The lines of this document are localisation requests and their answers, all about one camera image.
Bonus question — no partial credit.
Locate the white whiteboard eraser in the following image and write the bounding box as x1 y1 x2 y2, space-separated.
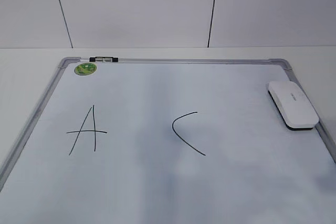
268 81 319 130

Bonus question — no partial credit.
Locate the black whiteboard marker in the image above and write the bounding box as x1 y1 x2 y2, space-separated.
89 57 119 62

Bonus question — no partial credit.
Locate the green round magnet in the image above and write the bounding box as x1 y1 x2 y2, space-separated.
74 62 97 76

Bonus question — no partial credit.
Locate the whiteboard with aluminium frame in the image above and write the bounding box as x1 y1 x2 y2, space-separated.
1 57 335 223

